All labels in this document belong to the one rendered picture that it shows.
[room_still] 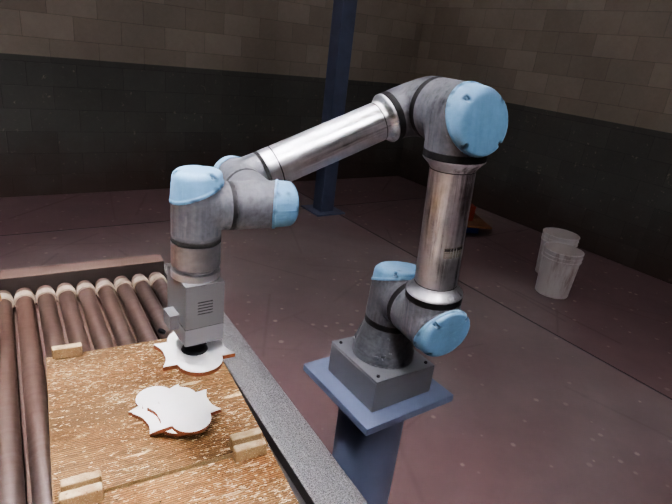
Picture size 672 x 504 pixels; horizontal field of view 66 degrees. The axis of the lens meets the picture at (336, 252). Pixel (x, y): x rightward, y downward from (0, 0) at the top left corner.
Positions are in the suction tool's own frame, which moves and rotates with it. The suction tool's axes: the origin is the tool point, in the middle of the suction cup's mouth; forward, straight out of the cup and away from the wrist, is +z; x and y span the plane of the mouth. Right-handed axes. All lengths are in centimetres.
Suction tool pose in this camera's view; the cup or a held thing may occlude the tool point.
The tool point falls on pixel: (194, 354)
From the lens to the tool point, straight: 91.3
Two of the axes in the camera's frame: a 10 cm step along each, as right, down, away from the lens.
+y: 5.7, 3.7, -7.3
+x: 8.1, -1.3, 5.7
